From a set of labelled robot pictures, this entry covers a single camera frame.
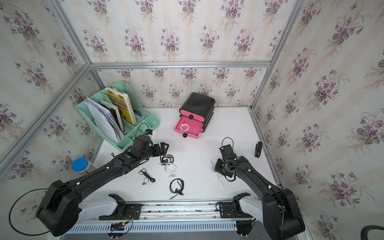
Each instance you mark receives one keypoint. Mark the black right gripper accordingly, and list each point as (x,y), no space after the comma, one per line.
(217,168)

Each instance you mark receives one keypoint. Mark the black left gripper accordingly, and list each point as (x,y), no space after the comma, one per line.
(157,153)

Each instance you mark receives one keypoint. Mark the pink drawer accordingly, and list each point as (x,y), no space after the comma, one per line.
(196,127)
(192,116)

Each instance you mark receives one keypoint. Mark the black earphones bottom coil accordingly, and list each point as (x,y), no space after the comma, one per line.
(176,187)

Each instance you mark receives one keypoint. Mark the black earphones coil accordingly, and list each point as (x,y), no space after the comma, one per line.
(167,159)
(176,187)

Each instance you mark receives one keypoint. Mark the pink top drawer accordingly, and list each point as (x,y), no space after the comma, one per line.
(192,116)

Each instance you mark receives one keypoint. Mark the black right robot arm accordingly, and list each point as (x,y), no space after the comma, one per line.
(276,208)

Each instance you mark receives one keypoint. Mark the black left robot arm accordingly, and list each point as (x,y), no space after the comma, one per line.
(59,209)

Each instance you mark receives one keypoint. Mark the black earphones top coil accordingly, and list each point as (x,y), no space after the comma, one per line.
(167,159)

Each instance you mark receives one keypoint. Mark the black drawer cabinet shell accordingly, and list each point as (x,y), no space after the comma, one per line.
(201,105)

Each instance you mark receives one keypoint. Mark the green plastic file organizer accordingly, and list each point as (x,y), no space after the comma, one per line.
(145,119)

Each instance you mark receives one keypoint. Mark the small black clip device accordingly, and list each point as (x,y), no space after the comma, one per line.
(258,149)

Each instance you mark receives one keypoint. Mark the white paper stack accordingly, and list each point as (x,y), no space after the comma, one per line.
(104,121)

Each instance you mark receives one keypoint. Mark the dark thin book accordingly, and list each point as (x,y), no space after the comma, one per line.
(114,112)

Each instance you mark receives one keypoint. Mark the yellow book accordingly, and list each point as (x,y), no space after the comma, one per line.
(122,101)

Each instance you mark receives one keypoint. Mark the blue lidded shiny can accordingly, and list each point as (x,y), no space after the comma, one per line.
(82,166)

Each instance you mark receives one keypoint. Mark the black office chair edge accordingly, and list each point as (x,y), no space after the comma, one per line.
(372,232)

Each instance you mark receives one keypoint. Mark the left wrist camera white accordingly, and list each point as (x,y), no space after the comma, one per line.
(149,132)

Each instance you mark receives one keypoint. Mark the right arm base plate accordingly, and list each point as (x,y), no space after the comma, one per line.
(232,210)

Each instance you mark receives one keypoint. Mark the aluminium mounting rail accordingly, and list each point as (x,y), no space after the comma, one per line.
(92,210)

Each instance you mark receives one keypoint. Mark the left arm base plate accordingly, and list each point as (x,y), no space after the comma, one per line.
(123,210)

